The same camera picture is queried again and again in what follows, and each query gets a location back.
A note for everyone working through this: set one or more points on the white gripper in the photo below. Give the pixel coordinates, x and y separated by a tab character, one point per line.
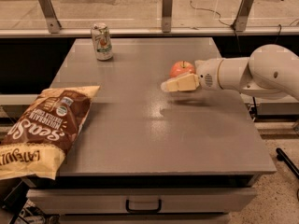
207	73

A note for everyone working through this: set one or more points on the red apple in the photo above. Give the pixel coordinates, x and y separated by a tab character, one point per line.
181	67

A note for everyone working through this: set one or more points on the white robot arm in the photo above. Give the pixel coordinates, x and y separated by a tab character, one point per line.
270	72

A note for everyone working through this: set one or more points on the white green soda can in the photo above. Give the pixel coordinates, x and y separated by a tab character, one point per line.
101	42

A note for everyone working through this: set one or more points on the black floor stand leg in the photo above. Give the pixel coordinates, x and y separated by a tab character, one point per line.
282	156

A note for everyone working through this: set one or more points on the grey drawer front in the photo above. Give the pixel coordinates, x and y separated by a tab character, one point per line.
112	201

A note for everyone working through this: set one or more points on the brown yellow chip bag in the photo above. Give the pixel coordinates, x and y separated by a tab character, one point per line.
39	141

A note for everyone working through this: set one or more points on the middle metal glass bracket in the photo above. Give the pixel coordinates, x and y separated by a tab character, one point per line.
166	15

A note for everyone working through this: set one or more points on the metal glass bracket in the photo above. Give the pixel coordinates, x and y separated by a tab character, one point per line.
166	15
52	22
242	16

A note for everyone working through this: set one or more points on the right metal glass bracket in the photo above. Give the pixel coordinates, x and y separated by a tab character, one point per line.
242	16

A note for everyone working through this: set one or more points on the black drawer handle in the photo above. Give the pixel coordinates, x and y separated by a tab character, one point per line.
143	208

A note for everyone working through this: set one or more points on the left metal glass bracket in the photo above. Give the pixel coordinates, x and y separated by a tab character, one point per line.
52	22

